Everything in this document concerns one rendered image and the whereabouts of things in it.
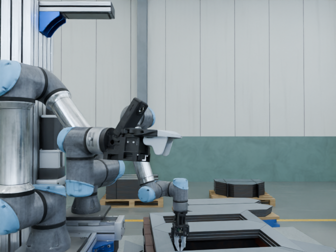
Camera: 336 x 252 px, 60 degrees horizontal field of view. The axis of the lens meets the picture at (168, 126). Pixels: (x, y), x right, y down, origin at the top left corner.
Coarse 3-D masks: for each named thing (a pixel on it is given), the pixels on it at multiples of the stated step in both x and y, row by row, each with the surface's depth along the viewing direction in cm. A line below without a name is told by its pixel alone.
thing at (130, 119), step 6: (132, 102) 75; (138, 102) 74; (144, 102) 76; (132, 108) 75; (138, 108) 75; (144, 108) 77; (126, 114) 75; (132, 114) 75; (138, 114) 76; (120, 120) 75; (126, 120) 75; (132, 120) 76; (138, 120) 78; (120, 126) 75; (126, 126) 75; (132, 126) 77; (114, 132) 75; (120, 132) 75
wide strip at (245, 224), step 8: (160, 224) 185; (168, 224) 185; (192, 224) 185; (200, 224) 185; (208, 224) 185; (216, 224) 185; (224, 224) 185; (232, 224) 185; (240, 224) 185; (248, 224) 185; (256, 224) 185; (264, 224) 185; (168, 232) 171
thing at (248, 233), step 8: (168, 216) 205; (192, 216) 207; (200, 216) 207; (208, 216) 208; (216, 216) 208; (224, 216) 209; (232, 216) 209; (240, 216) 208; (152, 232) 172; (192, 232) 173; (200, 232) 173; (208, 232) 174; (216, 232) 174; (224, 232) 175; (232, 232) 175; (240, 232) 176; (248, 232) 176; (256, 232) 176; (192, 240) 171; (264, 240) 167; (272, 240) 160; (288, 248) 148
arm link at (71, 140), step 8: (64, 128) 83; (72, 128) 81; (80, 128) 80; (88, 128) 79; (64, 136) 80; (72, 136) 79; (80, 136) 78; (64, 144) 80; (72, 144) 79; (80, 144) 78; (72, 152) 79; (80, 152) 79; (88, 152) 79
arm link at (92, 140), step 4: (92, 128) 78; (96, 128) 78; (100, 128) 77; (88, 132) 77; (92, 132) 77; (96, 132) 76; (100, 132) 76; (88, 136) 77; (92, 136) 76; (96, 136) 76; (88, 140) 77; (92, 140) 76; (96, 140) 75; (88, 144) 77; (92, 144) 76; (96, 144) 75; (88, 148) 77; (92, 148) 77; (96, 148) 76; (100, 148) 76; (92, 152) 78; (96, 152) 77; (100, 152) 77
